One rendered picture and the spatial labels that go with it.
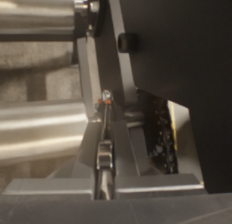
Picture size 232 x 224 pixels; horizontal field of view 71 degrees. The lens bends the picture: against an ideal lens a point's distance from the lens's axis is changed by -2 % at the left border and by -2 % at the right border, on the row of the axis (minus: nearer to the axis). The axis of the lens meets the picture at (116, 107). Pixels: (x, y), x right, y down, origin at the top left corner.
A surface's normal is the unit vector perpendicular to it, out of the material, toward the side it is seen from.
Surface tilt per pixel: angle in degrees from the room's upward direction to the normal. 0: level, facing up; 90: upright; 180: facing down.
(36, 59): 0
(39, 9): 54
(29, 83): 0
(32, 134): 9
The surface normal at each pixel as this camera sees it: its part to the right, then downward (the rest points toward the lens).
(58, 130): 0.27, -0.06
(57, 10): 0.27, 0.66
